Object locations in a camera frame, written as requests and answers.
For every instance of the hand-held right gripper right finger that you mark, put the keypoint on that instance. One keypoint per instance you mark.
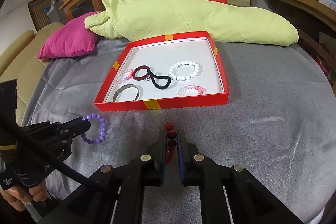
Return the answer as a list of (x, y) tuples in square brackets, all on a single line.
[(180, 158)]

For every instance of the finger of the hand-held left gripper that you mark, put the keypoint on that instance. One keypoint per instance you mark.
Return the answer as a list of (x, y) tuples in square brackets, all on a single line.
[(78, 126)]

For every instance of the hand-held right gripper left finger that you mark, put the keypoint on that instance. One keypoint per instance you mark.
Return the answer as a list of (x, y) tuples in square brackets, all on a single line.
[(163, 158)]

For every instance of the silver metal bangle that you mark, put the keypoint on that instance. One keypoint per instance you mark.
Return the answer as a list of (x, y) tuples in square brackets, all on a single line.
[(126, 86)]

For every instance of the red cardboard box tray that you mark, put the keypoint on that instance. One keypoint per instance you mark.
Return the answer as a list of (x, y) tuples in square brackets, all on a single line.
[(162, 56)]

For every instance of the person's left hand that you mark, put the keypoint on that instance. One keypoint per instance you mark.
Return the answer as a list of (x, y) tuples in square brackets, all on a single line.
[(34, 193)]

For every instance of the beige leather sofa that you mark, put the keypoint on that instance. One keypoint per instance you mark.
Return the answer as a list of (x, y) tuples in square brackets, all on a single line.
[(21, 61)]

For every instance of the magenta pillow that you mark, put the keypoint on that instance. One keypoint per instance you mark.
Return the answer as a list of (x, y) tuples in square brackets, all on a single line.
[(68, 37)]

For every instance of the grey bed sheet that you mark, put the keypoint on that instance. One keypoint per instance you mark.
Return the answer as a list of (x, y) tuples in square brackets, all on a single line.
[(262, 108)]

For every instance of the grey appliance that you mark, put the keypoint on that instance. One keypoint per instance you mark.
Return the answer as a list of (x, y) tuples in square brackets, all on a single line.
[(57, 10)]

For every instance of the wooden cabinet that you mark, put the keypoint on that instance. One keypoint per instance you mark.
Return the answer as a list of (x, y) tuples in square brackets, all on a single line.
[(84, 1)]

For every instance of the light green quilt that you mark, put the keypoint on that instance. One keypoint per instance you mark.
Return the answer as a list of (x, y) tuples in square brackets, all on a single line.
[(183, 16)]

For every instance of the blue and white tissue box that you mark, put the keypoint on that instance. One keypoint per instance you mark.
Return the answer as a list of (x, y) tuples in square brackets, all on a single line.
[(328, 3)]

